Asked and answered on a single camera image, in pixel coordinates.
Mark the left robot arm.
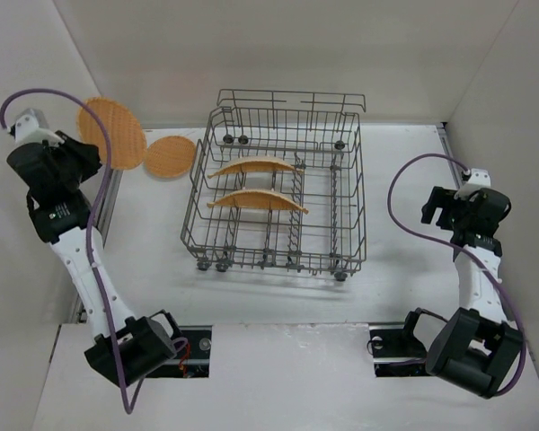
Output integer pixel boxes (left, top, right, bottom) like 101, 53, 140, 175
6, 129, 182, 384

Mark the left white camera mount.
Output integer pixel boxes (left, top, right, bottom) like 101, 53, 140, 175
11, 109, 62, 145

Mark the grey wire dish rack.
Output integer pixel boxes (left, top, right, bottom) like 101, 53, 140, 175
181, 89, 367, 281

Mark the round woven plate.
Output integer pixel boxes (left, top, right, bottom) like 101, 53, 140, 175
144, 136, 196, 179
76, 97, 147, 171

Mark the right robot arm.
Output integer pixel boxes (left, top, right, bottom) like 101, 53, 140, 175
421, 187, 524, 399

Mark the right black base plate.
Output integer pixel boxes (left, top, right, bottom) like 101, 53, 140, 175
367, 325, 429, 378

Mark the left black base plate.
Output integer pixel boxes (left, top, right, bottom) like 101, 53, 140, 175
147, 326, 213, 379

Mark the fish-shaped woven plate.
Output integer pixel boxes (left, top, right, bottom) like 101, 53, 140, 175
208, 156, 305, 179
207, 189, 309, 215

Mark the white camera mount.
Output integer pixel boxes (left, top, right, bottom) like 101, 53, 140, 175
455, 168, 491, 200
11, 109, 62, 145

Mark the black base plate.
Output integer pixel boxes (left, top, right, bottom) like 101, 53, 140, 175
367, 325, 429, 378
147, 326, 213, 379

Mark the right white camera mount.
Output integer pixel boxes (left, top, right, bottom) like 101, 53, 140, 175
455, 168, 491, 200

